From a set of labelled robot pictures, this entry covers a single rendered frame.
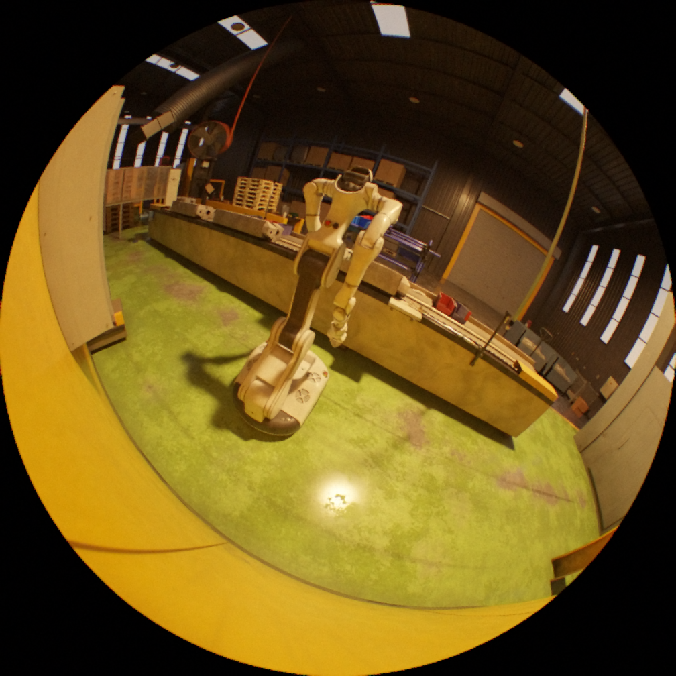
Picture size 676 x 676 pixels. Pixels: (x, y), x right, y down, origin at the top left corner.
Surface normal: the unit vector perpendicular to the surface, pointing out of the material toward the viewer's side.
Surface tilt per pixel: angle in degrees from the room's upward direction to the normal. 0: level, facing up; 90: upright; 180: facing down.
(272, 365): 36
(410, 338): 90
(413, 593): 0
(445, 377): 90
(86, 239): 90
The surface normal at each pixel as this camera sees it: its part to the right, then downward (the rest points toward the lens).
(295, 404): 0.04, -0.34
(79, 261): 0.86, 0.47
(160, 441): 0.32, -0.77
